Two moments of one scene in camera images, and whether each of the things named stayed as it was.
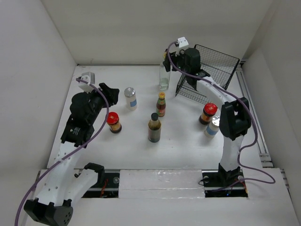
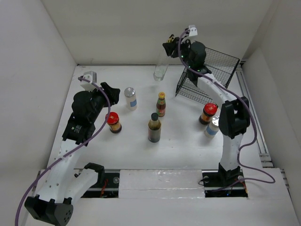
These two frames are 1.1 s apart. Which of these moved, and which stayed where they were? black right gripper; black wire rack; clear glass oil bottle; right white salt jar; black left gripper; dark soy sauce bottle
Moved: clear glass oil bottle; black right gripper
Stayed: black wire rack; black left gripper; dark soy sauce bottle; right white salt jar
